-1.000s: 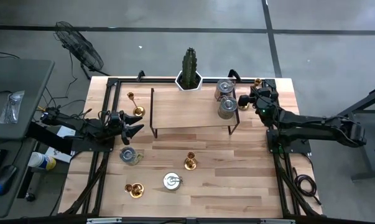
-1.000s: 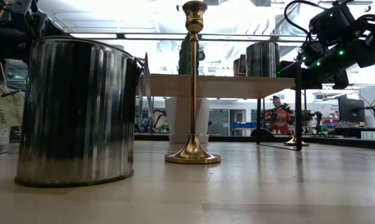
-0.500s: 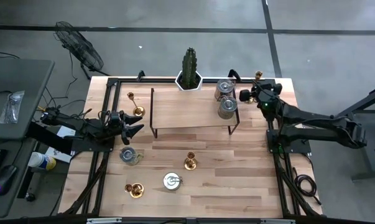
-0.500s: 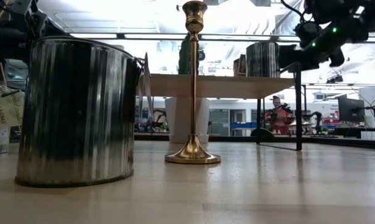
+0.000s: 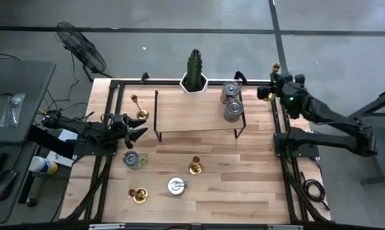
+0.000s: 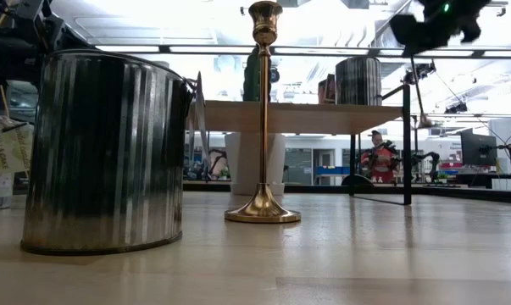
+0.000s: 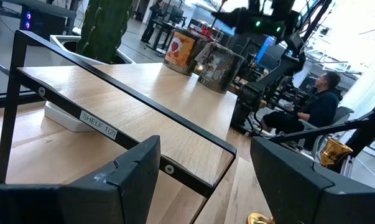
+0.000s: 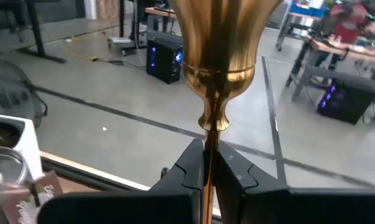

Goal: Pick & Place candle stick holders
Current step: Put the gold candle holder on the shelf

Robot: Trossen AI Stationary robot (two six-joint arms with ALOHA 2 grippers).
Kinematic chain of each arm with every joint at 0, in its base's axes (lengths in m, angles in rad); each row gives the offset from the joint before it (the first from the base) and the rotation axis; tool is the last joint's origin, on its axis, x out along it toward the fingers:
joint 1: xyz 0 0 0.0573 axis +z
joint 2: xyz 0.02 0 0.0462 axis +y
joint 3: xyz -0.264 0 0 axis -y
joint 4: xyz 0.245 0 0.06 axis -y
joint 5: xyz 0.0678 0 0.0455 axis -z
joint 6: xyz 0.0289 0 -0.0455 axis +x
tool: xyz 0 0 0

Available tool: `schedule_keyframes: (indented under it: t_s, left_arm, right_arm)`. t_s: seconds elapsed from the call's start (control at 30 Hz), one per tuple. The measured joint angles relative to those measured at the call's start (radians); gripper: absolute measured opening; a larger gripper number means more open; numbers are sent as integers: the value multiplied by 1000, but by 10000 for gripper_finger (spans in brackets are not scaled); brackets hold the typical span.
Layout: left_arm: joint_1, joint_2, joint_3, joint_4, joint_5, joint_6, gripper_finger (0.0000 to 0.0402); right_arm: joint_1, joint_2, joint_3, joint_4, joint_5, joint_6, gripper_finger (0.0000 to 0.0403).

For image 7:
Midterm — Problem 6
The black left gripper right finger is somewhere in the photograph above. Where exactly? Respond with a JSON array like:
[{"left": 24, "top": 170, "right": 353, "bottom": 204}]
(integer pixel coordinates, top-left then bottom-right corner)
[{"left": 249, "top": 136, "right": 375, "bottom": 224}]

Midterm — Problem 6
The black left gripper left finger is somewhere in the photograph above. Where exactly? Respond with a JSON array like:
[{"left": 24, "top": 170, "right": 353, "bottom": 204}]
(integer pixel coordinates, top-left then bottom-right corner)
[{"left": 0, "top": 134, "right": 162, "bottom": 224}]

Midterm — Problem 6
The medium gold candlestick holder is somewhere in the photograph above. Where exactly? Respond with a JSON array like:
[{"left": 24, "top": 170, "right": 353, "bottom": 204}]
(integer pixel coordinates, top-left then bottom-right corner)
[{"left": 247, "top": 212, "right": 277, "bottom": 224}]

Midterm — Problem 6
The tall gold candlestick holder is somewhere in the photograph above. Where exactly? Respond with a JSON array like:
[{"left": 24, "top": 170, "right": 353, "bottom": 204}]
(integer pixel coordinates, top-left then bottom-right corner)
[{"left": 320, "top": 138, "right": 354, "bottom": 168}]

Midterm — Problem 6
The small brown box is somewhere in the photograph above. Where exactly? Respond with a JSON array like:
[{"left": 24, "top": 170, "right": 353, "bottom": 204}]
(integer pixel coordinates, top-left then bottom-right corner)
[{"left": 162, "top": 26, "right": 208, "bottom": 77}]

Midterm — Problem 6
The black workstation table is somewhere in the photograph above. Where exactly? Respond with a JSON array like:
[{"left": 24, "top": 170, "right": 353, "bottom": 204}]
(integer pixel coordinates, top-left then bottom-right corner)
[{"left": 145, "top": 6, "right": 188, "bottom": 58}]

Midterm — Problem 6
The person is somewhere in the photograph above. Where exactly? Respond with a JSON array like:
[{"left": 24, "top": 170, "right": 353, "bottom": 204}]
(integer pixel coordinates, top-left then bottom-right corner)
[
  {"left": 140, "top": 0, "right": 165, "bottom": 44},
  {"left": 261, "top": 70, "right": 344, "bottom": 135}
]

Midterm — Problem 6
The grey office chair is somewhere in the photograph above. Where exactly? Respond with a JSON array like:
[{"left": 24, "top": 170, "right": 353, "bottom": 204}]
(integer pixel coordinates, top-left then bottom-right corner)
[{"left": 299, "top": 105, "right": 355, "bottom": 159}]

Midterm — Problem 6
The green cactus plant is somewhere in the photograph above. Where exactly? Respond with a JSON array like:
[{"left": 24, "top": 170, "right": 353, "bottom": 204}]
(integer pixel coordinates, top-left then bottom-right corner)
[{"left": 75, "top": 0, "right": 134, "bottom": 65}]

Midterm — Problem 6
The white hexagonal plant pot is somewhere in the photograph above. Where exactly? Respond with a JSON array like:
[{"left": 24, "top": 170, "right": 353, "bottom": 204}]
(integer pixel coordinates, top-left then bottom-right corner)
[{"left": 44, "top": 34, "right": 137, "bottom": 133}]

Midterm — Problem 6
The black computer tower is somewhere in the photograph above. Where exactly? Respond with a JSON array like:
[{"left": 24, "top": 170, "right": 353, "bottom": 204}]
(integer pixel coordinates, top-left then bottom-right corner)
[{"left": 19, "top": 7, "right": 68, "bottom": 47}]

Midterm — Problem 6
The dark background desk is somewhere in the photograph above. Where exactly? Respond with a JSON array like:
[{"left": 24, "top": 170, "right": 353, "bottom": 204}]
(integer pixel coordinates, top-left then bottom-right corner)
[{"left": 0, "top": 0, "right": 78, "bottom": 19}]

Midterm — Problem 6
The black metal table frame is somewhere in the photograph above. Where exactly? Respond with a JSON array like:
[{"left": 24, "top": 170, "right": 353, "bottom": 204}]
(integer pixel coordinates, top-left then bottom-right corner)
[{"left": 269, "top": 0, "right": 375, "bottom": 175}]

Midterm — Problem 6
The wooden shelf black metal frame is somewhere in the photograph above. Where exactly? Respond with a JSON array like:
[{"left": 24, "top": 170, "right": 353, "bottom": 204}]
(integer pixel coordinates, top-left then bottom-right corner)
[{"left": 0, "top": 29, "right": 238, "bottom": 224}]

